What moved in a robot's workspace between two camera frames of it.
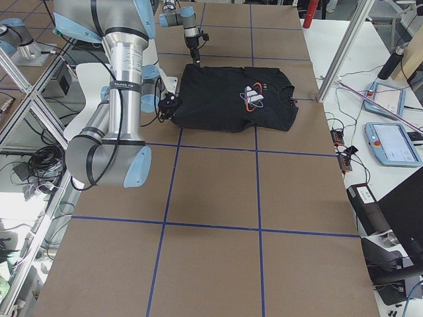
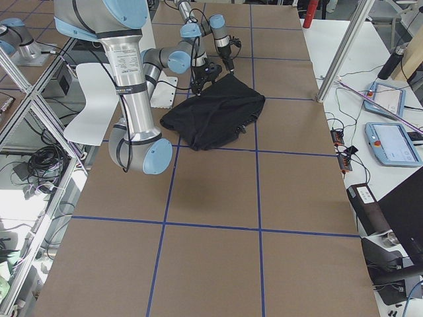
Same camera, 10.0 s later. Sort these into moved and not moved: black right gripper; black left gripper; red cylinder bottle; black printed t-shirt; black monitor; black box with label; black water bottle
Moved: black printed t-shirt; black left gripper; black right gripper
Not moved: black box with label; black water bottle; red cylinder bottle; black monitor
